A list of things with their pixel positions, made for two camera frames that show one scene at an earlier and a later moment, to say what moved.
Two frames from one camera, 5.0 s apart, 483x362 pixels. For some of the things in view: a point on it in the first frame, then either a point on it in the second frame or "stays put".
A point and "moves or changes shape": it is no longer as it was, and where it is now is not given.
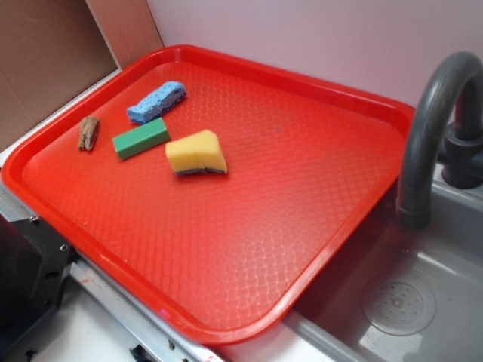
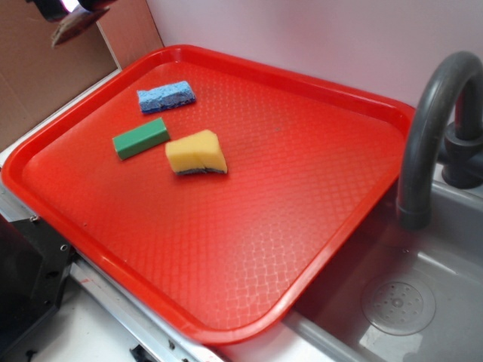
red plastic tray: (213, 191) stays put
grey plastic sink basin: (396, 294) stays put
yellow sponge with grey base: (199, 151) stays put
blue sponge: (154, 105) moves or changes shape
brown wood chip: (88, 131) -> (75, 23)
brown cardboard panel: (51, 49) stays put
